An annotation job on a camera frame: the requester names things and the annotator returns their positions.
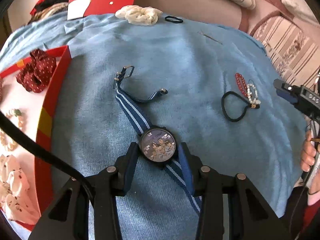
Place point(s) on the red gift box tray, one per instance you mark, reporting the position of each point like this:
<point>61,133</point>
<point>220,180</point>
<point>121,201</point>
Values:
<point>46,105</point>

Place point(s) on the beige woven bag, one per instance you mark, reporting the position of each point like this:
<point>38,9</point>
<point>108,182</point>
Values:
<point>47,13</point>

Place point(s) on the thin metal hair pin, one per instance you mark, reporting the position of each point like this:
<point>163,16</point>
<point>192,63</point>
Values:
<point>210,37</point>

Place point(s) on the red white-dotted scrunchie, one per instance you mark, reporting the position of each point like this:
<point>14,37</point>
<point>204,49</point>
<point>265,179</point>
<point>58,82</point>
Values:
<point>37,72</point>

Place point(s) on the person's right hand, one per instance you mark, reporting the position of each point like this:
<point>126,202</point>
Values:
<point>307,152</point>

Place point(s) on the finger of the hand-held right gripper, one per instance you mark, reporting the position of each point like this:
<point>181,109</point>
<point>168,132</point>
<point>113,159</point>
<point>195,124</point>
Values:
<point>285,95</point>

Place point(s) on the person's dark clothing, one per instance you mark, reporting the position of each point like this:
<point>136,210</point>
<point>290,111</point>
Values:
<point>297,212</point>

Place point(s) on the cream white scrunchie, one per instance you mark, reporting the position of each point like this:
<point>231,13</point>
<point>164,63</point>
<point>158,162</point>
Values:
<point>137,15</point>

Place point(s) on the pink floral striped quilt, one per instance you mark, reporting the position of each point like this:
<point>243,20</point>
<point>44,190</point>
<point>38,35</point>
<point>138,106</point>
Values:
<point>287,42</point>

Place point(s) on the grey brown cushion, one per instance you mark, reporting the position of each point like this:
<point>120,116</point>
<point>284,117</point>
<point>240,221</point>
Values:
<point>187,2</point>

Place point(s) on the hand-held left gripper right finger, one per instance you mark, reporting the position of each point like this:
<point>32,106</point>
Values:
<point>187,172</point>

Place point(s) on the white black-dotted scrunchie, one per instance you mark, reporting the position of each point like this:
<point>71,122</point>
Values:
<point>15,185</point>

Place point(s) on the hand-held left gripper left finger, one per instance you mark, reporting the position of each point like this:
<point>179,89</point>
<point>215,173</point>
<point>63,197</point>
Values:
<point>128,170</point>

